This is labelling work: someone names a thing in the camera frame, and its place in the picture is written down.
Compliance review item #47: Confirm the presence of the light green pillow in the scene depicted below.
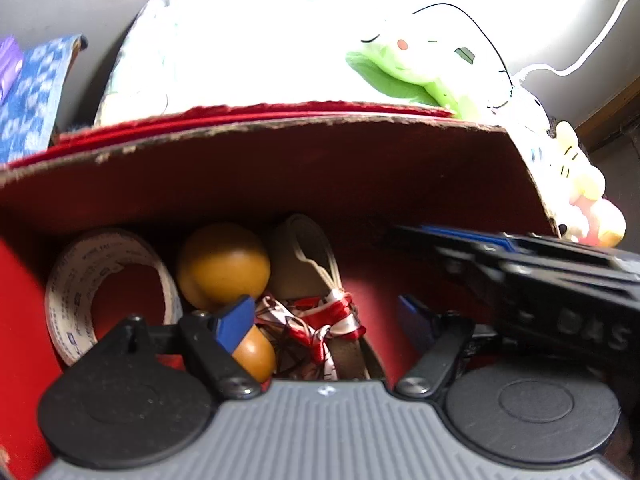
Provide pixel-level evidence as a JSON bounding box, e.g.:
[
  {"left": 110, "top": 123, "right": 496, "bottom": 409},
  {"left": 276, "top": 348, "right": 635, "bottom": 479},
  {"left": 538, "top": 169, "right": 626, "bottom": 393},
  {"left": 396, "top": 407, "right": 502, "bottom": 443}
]
[{"left": 94, "top": 0, "right": 436, "bottom": 127}]

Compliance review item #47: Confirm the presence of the white fluffy plush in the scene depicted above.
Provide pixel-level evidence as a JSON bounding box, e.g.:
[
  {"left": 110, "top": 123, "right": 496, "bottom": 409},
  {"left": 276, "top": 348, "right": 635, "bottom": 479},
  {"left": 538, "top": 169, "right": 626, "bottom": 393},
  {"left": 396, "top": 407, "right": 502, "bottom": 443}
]
[{"left": 464, "top": 84, "right": 556, "bottom": 170}]

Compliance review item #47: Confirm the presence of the yellow tiger plush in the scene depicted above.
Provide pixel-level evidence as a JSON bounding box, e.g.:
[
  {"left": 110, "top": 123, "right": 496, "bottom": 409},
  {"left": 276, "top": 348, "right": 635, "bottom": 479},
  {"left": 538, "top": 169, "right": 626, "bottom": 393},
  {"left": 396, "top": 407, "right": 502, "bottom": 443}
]
[{"left": 552, "top": 122, "right": 626, "bottom": 248}]

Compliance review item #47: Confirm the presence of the purple plastic package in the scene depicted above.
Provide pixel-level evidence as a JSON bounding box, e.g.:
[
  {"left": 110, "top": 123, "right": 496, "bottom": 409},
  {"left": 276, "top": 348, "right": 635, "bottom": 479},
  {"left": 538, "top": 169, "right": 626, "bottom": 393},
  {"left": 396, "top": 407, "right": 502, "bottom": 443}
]
[{"left": 0, "top": 36, "right": 24, "bottom": 103}]

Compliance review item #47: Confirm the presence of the large red cardboard box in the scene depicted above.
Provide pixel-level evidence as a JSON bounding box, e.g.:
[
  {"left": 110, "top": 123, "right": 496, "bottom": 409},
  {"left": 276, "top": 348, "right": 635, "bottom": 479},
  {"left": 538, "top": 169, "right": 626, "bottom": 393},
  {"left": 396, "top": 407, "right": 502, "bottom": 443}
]
[{"left": 1, "top": 103, "right": 556, "bottom": 479}]

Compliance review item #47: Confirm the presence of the blue white patterned cloth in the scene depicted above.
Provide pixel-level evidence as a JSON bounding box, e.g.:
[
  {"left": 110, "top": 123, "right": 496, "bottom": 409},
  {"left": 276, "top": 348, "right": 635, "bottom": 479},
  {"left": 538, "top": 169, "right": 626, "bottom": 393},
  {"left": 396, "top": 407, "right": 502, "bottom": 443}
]
[{"left": 1, "top": 34, "right": 87, "bottom": 165}]

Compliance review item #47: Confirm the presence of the orange gourd ornament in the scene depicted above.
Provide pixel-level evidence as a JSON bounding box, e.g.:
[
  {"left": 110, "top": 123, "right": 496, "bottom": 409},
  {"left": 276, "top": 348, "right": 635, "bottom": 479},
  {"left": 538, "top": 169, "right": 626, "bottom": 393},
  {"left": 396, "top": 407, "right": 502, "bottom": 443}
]
[{"left": 177, "top": 224, "right": 276, "bottom": 382}]

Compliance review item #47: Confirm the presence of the green frog plush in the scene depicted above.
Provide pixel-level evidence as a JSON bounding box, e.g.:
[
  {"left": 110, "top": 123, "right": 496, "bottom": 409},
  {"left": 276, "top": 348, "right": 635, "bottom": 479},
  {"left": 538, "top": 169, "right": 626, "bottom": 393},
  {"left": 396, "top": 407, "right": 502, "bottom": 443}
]
[{"left": 346, "top": 24, "right": 513, "bottom": 122}]

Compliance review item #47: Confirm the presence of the red white ribbon bundle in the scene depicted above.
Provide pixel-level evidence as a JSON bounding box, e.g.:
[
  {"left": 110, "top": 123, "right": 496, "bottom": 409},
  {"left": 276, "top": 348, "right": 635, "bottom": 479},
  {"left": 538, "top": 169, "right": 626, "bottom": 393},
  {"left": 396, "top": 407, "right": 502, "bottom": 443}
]
[{"left": 256, "top": 288, "right": 369, "bottom": 380}]

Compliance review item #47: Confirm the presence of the white charger cable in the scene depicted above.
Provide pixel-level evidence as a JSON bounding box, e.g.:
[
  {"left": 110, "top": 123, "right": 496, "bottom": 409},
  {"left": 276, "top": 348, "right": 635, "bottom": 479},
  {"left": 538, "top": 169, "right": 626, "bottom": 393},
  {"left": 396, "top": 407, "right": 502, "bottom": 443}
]
[{"left": 517, "top": 0, "right": 640, "bottom": 86}]

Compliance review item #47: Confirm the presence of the white printed tape roll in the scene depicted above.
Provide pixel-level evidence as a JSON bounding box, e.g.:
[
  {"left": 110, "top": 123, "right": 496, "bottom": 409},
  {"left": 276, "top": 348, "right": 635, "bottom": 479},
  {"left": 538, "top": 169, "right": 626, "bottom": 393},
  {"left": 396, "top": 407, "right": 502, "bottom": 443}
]
[{"left": 44, "top": 230, "right": 183, "bottom": 365}]

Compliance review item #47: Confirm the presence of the black cable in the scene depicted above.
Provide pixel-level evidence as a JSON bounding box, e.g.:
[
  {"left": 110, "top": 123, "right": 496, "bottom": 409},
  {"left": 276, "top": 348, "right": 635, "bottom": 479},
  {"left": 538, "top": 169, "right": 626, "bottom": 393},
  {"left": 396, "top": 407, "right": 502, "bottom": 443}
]
[{"left": 411, "top": 2, "right": 516, "bottom": 111}]

